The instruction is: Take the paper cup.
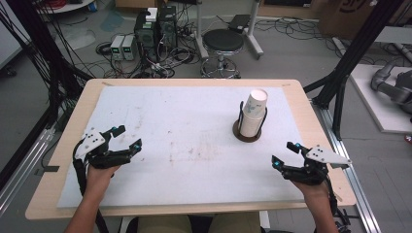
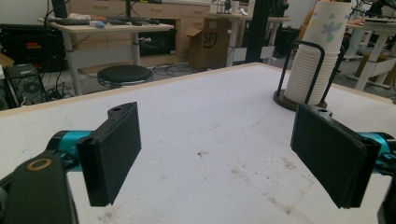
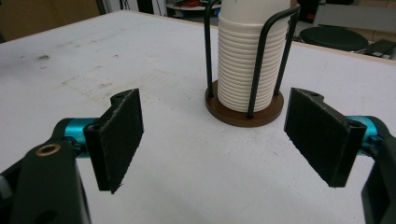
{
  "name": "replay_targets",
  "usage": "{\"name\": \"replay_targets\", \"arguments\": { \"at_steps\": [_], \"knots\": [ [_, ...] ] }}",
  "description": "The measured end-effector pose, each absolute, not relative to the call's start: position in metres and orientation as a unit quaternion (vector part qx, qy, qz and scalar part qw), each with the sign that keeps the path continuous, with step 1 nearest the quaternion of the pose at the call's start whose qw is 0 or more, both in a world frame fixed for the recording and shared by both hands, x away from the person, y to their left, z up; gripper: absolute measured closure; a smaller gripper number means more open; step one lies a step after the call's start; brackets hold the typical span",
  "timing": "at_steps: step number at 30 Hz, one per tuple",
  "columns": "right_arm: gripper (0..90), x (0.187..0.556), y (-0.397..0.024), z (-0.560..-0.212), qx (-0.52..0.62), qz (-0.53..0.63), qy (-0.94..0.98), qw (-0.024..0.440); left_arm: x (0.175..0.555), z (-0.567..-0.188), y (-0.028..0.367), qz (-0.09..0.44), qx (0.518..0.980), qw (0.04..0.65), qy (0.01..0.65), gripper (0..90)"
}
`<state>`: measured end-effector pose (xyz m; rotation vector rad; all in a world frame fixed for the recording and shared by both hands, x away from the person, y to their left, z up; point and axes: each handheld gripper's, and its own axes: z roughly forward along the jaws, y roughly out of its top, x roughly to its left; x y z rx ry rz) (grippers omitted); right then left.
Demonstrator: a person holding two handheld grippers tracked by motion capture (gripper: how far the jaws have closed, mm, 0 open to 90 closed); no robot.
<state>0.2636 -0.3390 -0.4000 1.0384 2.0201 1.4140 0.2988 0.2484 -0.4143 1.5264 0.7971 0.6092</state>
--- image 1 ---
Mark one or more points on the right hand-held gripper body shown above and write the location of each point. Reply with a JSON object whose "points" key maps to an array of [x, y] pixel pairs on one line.
{"points": [[312, 168]]}

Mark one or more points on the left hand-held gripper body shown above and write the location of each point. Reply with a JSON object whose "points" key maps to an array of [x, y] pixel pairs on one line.
{"points": [[94, 152]]}

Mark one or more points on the person's right hand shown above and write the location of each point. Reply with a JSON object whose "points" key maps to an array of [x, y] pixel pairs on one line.
{"points": [[312, 191]]}

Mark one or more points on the person's left hand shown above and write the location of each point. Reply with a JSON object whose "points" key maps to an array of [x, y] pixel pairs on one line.
{"points": [[98, 181]]}

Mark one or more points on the plain white paper cup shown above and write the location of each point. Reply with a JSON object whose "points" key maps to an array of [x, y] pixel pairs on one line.
{"points": [[250, 126]]}

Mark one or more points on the blue printed paper cup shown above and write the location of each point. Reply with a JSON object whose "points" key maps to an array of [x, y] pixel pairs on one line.
{"points": [[256, 103]]}

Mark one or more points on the white table mat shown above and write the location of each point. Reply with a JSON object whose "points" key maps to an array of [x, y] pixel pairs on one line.
{"points": [[194, 136]]}

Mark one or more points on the person's legs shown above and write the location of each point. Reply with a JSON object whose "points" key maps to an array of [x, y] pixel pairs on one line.
{"points": [[168, 225]]}

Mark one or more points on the grey power supply unit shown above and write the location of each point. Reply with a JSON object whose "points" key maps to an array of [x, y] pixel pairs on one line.
{"points": [[116, 48], [129, 48]]}

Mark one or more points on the white base board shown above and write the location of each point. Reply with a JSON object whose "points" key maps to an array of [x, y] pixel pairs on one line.
{"points": [[379, 106]]}

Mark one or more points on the black computer tower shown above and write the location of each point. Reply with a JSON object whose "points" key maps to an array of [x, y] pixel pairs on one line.
{"points": [[167, 27], [145, 35]]}

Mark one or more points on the small white box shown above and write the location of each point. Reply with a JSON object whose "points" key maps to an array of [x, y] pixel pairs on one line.
{"points": [[151, 14]]}

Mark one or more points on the white metal stand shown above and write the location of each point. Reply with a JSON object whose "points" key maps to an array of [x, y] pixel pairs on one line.
{"points": [[198, 32]]}

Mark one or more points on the black round stool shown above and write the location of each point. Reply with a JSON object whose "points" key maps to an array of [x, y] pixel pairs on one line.
{"points": [[223, 40]]}

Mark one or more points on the white round table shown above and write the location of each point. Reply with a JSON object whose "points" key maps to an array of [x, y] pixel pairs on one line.
{"points": [[69, 6]]}

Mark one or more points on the flat black device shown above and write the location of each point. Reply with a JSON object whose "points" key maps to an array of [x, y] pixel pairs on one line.
{"points": [[239, 22]]}

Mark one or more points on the cardboard box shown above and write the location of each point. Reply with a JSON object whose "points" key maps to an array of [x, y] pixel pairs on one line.
{"points": [[350, 16]]}

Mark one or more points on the aluminium rail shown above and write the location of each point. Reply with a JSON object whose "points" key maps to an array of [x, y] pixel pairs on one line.
{"points": [[351, 181], [26, 165]]}

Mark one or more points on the black metal frame post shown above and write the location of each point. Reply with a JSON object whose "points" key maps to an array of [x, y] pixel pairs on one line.
{"points": [[35, 39], [359, 48]]}

